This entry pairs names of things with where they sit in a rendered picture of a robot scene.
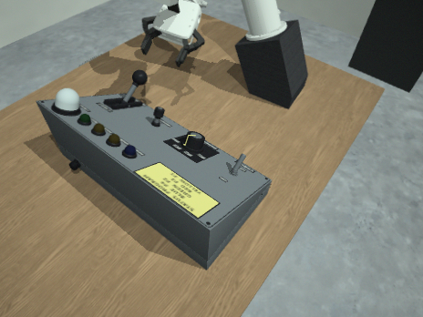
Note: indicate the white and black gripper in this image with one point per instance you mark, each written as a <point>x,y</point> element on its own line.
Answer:
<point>175,27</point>

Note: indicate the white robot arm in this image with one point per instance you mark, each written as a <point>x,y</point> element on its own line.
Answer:
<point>262,17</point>

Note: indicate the grey control console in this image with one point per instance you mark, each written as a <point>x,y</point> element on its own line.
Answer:
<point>194,194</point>

